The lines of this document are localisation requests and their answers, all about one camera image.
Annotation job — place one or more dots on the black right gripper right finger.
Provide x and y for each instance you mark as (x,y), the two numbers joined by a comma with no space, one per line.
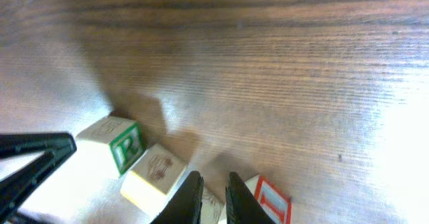
(241,205)

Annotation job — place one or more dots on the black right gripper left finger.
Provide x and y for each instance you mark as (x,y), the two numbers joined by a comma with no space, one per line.
(185,206)

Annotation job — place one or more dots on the wooden block red I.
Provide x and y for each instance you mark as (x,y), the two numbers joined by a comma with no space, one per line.
(275,204)

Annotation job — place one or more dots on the wooden block yellow top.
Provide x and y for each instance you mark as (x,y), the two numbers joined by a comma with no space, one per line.
(148,184)

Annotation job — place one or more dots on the wooden block green R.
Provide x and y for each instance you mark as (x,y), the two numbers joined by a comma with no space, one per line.
(111,146)

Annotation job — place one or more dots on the wooden block letter J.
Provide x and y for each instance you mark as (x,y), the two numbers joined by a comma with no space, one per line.
(211,208)

